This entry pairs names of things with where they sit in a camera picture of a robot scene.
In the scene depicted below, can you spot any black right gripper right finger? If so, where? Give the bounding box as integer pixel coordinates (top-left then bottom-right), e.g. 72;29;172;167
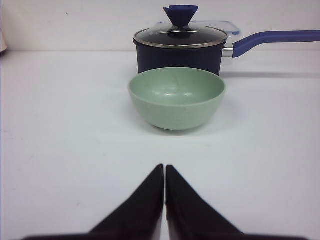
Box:
165;165;304;240

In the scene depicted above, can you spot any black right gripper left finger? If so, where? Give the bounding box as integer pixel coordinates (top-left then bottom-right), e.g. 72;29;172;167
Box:
25;164;164;240

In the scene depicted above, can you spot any green bowl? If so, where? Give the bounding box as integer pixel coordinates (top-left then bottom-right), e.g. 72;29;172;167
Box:
128;67;226;131

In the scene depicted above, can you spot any dark blue saucepan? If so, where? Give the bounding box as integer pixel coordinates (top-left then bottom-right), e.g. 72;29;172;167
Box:
133;30;320;75

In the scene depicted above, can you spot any glass pot lid blue knob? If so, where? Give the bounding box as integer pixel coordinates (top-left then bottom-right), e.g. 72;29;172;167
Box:
133;5;228;49

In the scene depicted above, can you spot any clear container blue rim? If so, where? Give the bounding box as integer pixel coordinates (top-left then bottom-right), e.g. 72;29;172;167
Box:
148;20;241;41

